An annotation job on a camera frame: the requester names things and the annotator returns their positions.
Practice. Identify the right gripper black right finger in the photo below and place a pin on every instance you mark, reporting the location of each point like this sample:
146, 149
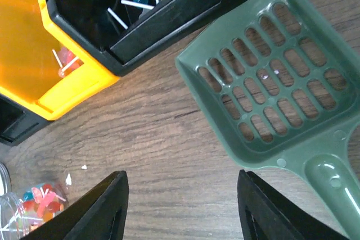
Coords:
266, 214

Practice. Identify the green plastic scoop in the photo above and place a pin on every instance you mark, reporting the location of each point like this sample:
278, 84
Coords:
280, 88

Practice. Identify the black candy bin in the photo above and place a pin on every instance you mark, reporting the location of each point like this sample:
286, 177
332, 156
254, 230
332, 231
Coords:
123, 34
18, 123

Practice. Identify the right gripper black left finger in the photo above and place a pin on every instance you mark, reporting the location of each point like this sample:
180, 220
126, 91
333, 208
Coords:
99, 214

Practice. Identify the orange candy bin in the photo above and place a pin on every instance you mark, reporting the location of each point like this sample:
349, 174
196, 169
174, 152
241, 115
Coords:
42, 68

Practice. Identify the clear plastic cup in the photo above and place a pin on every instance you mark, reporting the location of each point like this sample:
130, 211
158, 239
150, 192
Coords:
27, 210

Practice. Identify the small white crumb on table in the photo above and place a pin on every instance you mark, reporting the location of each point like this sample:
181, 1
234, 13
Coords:
68, 180

